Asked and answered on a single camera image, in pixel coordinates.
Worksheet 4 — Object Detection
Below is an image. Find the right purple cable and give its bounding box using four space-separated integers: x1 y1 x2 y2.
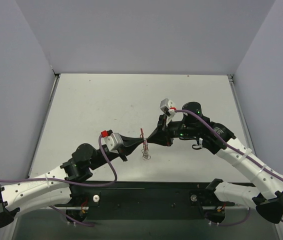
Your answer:
175 108 283 196

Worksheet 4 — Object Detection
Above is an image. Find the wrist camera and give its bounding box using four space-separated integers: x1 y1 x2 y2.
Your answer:
104 132 124 152
160 98 177 126

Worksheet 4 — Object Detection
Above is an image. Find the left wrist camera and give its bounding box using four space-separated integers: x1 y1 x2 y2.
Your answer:
104 132 124 152

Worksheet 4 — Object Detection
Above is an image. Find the metal chain keyring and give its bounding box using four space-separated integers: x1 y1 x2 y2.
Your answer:
141 138 151 160

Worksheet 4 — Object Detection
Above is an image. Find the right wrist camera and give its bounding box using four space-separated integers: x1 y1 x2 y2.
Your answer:
160 98 177 126

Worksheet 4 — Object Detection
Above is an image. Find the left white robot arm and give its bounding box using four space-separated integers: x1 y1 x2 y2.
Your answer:
0 131 144 228

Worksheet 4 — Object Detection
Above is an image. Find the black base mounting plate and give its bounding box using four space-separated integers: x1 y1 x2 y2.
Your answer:
48 179 245 222

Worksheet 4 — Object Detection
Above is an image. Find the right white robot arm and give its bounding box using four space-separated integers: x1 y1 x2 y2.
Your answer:
147 98 283 224

